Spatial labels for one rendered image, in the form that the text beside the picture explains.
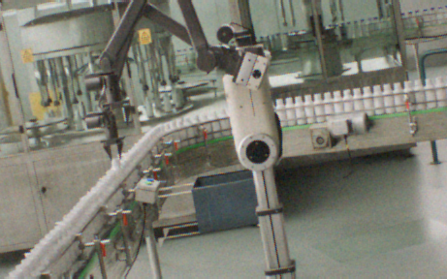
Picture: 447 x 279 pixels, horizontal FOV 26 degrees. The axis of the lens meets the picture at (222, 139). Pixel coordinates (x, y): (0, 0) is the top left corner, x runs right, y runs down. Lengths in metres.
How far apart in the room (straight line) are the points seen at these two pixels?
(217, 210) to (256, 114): 0.94
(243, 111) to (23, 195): 4.35
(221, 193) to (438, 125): 1.53
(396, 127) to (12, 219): 3.59
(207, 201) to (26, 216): 3.53
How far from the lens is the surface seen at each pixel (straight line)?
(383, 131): 5.67
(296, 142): 5.82
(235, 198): 4.64
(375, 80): 9.51
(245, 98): 3.81
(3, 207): 8.03
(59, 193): 7.89
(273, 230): 3.97
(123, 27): 3.71
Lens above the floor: 1.78
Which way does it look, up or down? 8 degrees down
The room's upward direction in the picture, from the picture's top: 10 degrees counter-clockwise
